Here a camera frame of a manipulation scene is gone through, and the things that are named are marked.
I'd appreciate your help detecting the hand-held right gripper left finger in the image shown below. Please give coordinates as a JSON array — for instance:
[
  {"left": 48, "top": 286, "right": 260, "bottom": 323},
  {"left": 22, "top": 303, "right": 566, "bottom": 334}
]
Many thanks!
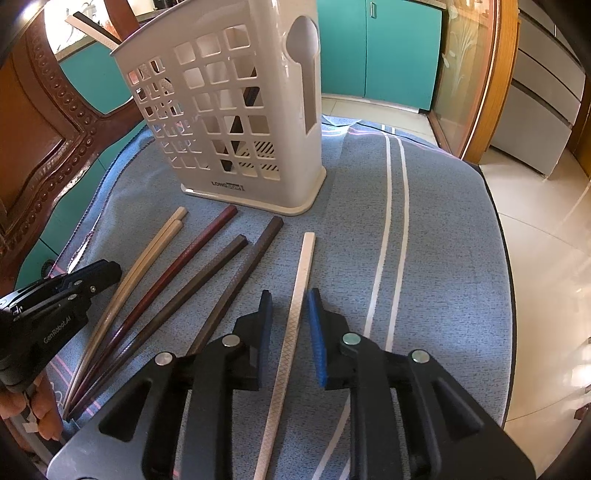
[{"left": 46, "top": 290, "right": 274, "bottom": 480}]

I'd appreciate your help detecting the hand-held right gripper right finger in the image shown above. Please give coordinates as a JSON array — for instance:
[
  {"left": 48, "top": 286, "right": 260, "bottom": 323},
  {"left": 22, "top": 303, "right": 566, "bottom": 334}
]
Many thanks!
[{"left": 307, "top": 287, "right": 539, "bottom": 480}]

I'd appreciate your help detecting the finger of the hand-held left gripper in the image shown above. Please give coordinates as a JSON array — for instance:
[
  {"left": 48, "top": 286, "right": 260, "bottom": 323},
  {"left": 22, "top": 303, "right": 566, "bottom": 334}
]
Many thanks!
[
  {"left": 69, "top": 277, "right": 120, "bottom": 306},
  {"left": 45, "top": 259, "right": 123, "bottom": 286}
]

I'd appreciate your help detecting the white textured chopstick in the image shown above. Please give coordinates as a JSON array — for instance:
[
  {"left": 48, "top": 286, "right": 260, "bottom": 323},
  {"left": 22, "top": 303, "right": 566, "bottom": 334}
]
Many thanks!
[{"left": 252, "top": 232, "right": 317, "bottom": 480}]

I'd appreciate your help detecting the cream chopstick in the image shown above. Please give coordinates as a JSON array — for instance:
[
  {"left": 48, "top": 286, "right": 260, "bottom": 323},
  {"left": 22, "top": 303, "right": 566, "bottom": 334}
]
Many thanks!
[
  {"left": 62, "top": 206, "right": 188, "bottom": 416},
  {"left": 68, "top": 219, "right": 184, "bottom": 418}
]

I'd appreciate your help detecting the dark brown chopstick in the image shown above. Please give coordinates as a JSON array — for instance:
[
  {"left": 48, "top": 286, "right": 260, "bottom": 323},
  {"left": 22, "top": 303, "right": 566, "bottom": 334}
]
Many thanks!
[
  {"left": 69, "top": 234, "right": 249, "bottom": 421},
  {"left": 185, "top": 216, "right": 284, "bottom": 357}
]

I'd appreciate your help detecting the red-brown chopstick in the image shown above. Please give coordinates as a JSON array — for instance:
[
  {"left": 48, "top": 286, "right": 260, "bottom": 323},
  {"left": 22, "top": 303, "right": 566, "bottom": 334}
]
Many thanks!
[{"left": 67, "top": 204, "right": 239, "bottom": 418}]

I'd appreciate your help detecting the white plastic utensil basket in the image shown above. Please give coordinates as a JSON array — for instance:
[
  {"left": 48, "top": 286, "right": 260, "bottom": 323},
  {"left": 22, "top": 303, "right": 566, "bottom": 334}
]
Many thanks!
[{"left": 110, "top": 0, "right": 328, "bottom": 217}]

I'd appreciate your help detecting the person's left hand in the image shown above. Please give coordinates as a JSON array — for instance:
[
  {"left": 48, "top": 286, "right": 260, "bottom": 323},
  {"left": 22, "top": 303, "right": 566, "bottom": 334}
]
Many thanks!
[{"left": 0, "top": 371, "right": 65, "bottom": 444}]

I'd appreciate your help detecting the blue plaid cloth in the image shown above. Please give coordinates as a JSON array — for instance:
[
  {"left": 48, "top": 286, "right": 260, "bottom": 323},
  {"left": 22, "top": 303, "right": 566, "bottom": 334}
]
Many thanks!
[{"left": 46, "top": 113, "right": 515, "bottom": 480}]

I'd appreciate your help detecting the carved wooden chair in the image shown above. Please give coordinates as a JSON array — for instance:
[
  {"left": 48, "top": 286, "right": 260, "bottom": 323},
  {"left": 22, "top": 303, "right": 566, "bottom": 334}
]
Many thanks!
[{"left": 0, "top": 0, "right": 155, "bottom": 301}]

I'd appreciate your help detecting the wooden framed glass sliding door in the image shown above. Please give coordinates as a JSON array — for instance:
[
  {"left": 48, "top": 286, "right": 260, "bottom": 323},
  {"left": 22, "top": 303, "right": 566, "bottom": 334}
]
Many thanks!
[{"left": 427, "top": 0, "right": 520, "bottom": 162}]

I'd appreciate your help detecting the silver multi-door refrigerator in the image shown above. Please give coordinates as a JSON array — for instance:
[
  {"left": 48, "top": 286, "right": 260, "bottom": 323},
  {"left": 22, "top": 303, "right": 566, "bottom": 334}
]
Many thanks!
[{"left": 489, "top": 0, "right": 591, "bottom": 179}]

